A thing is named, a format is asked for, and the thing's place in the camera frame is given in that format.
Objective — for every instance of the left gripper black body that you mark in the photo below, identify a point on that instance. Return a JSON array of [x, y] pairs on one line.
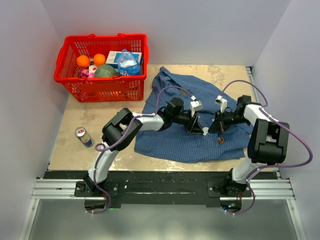
[[185, 119]]

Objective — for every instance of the blue plastic bag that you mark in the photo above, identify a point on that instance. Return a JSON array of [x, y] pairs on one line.
[[128, 63]]

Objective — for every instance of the blue checkered shirt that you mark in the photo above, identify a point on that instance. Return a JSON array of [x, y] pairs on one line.
[[175, 143]]

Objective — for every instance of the green melon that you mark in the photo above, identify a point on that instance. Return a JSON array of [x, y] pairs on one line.
[[105, 71]]

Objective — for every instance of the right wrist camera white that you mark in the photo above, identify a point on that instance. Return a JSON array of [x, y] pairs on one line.
[[223, 103]]

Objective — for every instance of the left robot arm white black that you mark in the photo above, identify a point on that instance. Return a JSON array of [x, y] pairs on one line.
[[120, 131]]

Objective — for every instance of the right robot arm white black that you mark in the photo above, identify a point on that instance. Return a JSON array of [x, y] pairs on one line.
[[267, 145]]

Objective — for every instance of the orange fruit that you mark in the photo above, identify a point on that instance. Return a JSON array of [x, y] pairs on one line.
[[99, 59], [83, 61]]

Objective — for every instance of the red plastic shopping basket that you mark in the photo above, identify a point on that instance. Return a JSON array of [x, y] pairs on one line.
[[115, 89]]

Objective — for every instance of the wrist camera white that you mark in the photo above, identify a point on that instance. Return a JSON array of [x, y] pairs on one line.
[[223, 103], [195, 106]]

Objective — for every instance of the orange fruit right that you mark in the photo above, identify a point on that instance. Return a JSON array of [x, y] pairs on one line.
[[99, 59]]

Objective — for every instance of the blue silver drink can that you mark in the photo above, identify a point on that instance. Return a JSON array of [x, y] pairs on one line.
[[85, 138]]

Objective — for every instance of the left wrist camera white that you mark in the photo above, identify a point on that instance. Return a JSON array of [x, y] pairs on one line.
[[195, 106]]

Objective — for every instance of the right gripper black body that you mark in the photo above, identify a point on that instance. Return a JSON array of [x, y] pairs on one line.
[[232, 118]]

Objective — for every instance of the orange fruit left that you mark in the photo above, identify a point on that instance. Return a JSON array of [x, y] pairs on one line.
[[83, 61]]

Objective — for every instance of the small orange brown brooch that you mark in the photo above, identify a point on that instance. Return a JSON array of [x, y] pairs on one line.
[[220, 139]]

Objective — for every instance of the pink snack packet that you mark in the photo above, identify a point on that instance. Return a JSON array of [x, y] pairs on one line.
[[88, 72]]

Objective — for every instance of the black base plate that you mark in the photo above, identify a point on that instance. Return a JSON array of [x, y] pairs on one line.
[[157, 188]]

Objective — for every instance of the white blue carton box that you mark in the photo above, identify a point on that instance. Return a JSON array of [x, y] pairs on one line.
[[114, 55]]

